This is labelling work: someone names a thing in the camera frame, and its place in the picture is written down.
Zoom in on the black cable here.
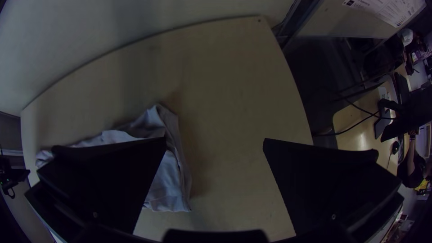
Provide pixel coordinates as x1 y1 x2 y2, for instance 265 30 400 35
312 110 383 138

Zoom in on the light grey t-shirt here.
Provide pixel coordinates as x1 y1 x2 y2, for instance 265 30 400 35
35 103 193 213

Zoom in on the person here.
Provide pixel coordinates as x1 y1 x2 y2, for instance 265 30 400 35
379 86 432 189

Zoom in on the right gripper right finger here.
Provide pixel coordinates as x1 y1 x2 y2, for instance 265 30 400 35
262 137 405 236

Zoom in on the pale wooden desk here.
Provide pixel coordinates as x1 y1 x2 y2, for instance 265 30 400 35
332 64 414 176

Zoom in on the white printed poster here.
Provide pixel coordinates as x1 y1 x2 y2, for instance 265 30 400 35
342 0 427 28

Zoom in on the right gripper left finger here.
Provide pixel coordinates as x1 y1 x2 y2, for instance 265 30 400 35
24 136 168 239

